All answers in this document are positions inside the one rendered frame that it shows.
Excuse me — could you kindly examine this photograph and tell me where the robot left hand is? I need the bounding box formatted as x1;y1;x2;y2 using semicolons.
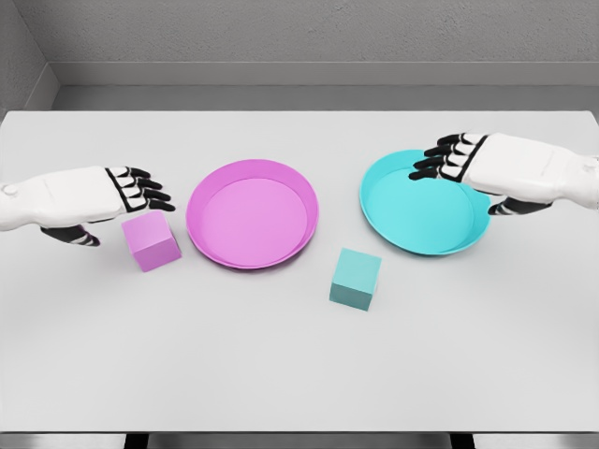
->
26;166;177;249

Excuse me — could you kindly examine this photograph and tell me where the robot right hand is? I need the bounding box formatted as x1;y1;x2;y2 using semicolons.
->
408;132;573;216

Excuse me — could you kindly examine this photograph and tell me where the pink block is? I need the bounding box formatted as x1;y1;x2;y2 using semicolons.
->
121;210;183;273

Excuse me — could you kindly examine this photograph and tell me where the cyan plate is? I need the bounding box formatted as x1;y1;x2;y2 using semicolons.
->
358;149;492;257

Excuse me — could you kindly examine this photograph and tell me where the pink plate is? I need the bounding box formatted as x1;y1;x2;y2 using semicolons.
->
185;158;320;272

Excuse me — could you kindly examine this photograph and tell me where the teal block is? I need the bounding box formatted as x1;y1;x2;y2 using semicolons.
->
329;247;383;313

